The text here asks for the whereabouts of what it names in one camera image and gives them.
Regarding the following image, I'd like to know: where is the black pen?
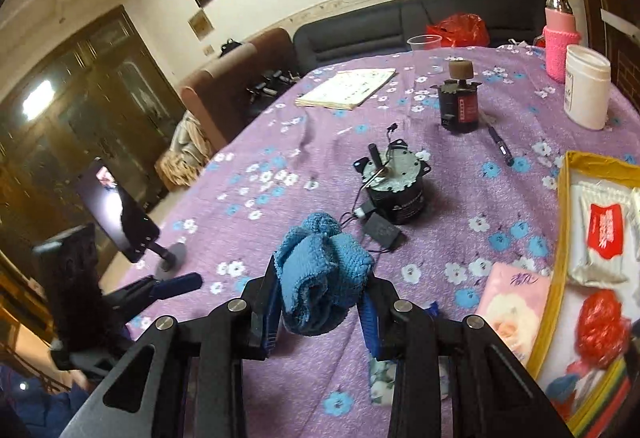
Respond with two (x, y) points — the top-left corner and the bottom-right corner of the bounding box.
(482, 115), (514, 167)

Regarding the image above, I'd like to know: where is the pink sleeved thermos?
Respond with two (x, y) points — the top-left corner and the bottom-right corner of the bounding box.
(542, 0), (582, 83)

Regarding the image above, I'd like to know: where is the black electric motor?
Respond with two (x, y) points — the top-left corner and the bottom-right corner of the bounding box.
(354, 139), (432, 224)

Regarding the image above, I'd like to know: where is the purple floral tablecloth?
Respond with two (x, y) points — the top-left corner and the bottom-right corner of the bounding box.
(129, 47), (639, 437)

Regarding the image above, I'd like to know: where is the red plastic bag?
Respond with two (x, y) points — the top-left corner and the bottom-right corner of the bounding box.
(575, 290), (631, 370)

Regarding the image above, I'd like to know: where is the dark bottle with cork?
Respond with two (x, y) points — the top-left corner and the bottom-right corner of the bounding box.
(433, 59), (480, 135)

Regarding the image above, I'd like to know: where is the blue towel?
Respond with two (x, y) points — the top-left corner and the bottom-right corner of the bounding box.
(273, 213), (374, 336)

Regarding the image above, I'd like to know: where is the red white wet wipe pack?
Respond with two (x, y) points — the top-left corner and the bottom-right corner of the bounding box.
(568, 181), (636, 288)

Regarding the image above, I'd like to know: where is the blanket on chair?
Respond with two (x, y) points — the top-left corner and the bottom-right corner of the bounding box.
(154, 110), (214, 192)

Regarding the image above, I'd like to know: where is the brown armchair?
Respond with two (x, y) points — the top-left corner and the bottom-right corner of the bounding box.
(177, 28), (297, 151)

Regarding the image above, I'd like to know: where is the red bag on sofa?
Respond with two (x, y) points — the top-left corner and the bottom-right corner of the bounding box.
(426, 13), (490, 47)

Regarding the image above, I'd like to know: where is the pink rose tissue pack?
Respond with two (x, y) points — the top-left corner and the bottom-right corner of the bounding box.
(476, 262), (551, 366)

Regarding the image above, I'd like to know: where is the wooden glass cabinet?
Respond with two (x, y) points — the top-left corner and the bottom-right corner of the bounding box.
(1, 7), (184, 276)

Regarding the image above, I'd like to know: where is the paper notebook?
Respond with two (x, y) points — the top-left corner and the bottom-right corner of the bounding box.
(295, 68), (396, 111)

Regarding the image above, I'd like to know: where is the black power adapter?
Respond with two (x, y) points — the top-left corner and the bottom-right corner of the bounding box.
(363, 212), (402, 250)

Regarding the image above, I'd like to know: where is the clear plastic cup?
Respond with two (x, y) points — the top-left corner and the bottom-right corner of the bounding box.
(407, 34), (442, 51)

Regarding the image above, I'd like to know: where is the white plastic jar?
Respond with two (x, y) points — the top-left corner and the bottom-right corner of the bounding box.
(564, 45), (611, 130)

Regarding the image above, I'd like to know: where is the yellow cardboard box lid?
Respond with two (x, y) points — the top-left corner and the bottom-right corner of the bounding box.
(527, 151), (639, 437)

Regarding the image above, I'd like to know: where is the black leather sofa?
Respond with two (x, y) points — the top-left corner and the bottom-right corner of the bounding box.
(293, 0), (546, 74)

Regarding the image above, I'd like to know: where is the phone on round stand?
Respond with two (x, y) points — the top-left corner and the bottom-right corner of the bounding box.
(76, 158), (186, 280)

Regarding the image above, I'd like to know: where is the blue white tissue pack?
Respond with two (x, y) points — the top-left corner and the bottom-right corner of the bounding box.
(369, 357), (450, 406)

